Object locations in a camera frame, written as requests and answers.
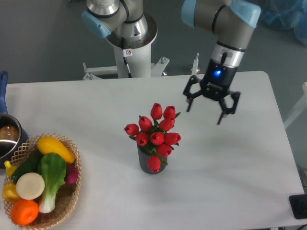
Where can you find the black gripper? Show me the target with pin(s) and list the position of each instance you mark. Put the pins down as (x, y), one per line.
(219, 80)

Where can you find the red tulip bouquet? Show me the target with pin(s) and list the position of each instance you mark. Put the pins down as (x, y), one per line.
(154, 134)

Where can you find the dark grey ribbed vase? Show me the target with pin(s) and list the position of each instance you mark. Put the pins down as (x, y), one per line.
(144, 155)

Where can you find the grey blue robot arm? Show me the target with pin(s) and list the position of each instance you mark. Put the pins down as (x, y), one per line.
(233, 21)

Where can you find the blue plastic bag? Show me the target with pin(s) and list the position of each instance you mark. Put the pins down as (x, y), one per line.
(286, 15)

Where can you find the black device at table edge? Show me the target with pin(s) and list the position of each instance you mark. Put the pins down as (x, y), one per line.
(298, 205)

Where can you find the purple red radish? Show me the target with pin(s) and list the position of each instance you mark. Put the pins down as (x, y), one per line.
(71, 174)

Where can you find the yellow squash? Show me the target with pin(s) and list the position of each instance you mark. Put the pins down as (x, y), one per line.
(48, 145)

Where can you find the green bok choy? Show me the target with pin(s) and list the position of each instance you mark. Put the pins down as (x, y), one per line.
(52, 168)

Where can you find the woven bamboo basket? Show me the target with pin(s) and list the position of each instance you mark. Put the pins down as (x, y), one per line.
(67, 195)

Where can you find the dark green cucumber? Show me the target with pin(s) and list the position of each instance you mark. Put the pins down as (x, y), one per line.
(30, 165)

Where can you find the white round radish slice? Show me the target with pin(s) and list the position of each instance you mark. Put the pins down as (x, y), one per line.
(30, 186)

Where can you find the small yellow gourd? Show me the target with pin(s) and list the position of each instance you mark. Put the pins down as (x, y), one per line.
(10, 169)

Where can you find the orange fruit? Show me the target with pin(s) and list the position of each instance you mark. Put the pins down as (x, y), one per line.
(24, 212)

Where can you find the yellow bell pepper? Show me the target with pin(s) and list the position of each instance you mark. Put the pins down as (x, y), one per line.
(9, 193)

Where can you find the white frame at right edge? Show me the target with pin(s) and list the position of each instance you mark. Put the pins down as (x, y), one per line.
(297, 109)

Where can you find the blue handled steel saucepan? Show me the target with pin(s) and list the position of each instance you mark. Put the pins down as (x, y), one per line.
(12, 135)

